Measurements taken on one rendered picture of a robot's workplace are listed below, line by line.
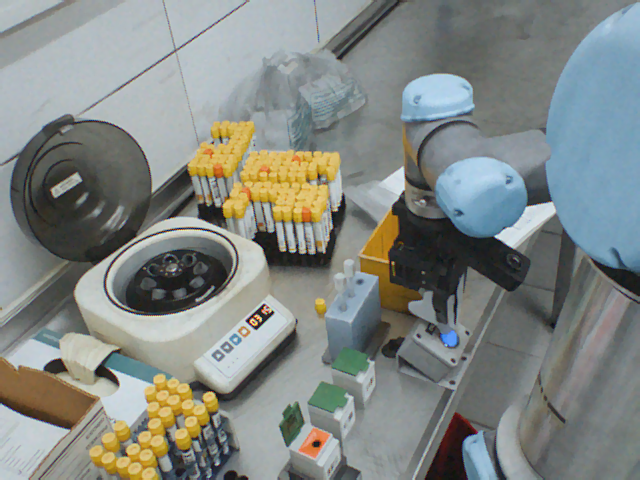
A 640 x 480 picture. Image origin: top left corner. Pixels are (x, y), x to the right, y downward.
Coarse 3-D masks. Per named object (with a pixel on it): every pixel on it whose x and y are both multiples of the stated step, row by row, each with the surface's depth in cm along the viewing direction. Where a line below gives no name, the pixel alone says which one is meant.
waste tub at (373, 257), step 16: (384, 224) 116; (368, 240) 111; (384, 240) 117; (368, 256) 108; (384, 256) 119; (368, 272) 110; (384, 272) 108; (384, 288) 111; (400, 288) 109; (384, 304) 113; (400, 304) 111
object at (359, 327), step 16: (368, 288) 103; (336, 304) 101; (352, 304) 100; (368, 304) 103; (336, 320) 99; (352, 320) 98; (368, 320) 104; (336, 336) 101; (352, 336) 99; (368, 336) 106; (384, 336) 108; (336, 352) 103; (368, 352) 105
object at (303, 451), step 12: (312, 432) 87; (324, 432) 87; (300, 444) 86; (312, 444) 86; (324, 444) 86; (336, 444) 86; (300, 456) 85; (312, 456) 84; (324, 456) 85; (336, 456) 87; (300, 468) 87; (312, 468) 86; (324, 468) 85
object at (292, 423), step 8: (288, 408) 85; (296, 408) 86; (288, 416) 85; (296, 416) 86; (280, 424) 84; (288, 424) 85; (296, 424) 87; (288, 432) 85; (296, 432) 87; (288, 440) 86
